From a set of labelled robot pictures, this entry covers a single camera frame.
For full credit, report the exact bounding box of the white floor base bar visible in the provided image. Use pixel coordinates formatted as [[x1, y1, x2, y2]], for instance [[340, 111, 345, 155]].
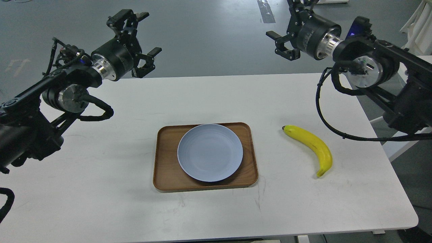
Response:
[[318, 0, 350, 4]]

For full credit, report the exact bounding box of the white chair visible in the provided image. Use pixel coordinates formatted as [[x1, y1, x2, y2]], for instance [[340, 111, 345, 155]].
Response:
[[400, 0, 432, 56]]

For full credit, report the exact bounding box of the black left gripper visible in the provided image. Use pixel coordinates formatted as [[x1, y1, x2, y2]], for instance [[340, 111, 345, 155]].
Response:
[[91, 9, 162, 81]]

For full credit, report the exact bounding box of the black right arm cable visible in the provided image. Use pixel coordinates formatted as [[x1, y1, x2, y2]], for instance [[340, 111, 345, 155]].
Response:
[[316, 67, 432, 142]]

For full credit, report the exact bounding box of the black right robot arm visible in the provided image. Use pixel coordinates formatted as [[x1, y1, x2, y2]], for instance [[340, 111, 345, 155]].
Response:
[[266, 0, 432, 141]]

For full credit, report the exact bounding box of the light blue plate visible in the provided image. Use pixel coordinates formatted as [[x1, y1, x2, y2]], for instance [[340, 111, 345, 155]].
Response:
[[177, 124, 244, 183]]

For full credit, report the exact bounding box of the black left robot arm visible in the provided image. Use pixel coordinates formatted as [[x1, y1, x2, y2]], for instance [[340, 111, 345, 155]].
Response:
[[0, 9, 162, 174]]

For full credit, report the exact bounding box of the yellow banana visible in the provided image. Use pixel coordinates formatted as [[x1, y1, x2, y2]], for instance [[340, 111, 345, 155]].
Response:
[[282, 125, 333, 178]]

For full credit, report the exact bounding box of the brown wooden tray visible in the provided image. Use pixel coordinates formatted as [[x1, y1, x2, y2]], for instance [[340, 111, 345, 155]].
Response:
[[153, 123, 258, 192]]

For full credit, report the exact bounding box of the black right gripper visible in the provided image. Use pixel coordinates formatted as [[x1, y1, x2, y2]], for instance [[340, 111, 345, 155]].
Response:
[[266, 0, 342, 61]]

